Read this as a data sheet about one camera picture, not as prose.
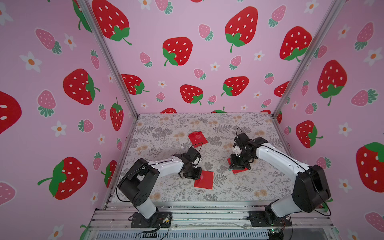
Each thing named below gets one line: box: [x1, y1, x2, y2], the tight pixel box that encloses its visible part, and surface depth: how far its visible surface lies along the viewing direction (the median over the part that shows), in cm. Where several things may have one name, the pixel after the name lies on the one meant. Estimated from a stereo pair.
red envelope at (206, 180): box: [194, 170, 214, 190], surface depth 90 cm
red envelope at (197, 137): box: [188, 131, 208, 148], surface depth 109 cm
